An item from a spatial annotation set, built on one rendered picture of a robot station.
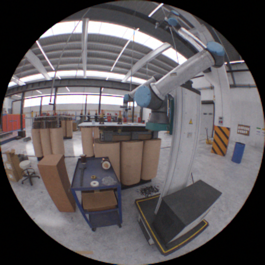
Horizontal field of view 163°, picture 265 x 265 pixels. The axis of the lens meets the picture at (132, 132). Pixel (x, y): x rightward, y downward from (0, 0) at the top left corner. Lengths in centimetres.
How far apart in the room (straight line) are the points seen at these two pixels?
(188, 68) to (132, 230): 178
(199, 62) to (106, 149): 142
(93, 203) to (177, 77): 108
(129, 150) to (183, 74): 131
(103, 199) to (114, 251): 86
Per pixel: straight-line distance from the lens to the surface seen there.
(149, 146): 174
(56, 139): 326
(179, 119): 75
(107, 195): 88
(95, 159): 136
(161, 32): 411
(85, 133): 299
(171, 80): 60
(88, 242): 155
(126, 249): 146
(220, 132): 564
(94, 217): 155
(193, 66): 61
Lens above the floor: 144
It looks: 8 degrees down
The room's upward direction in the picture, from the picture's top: 3 degrees clockwise
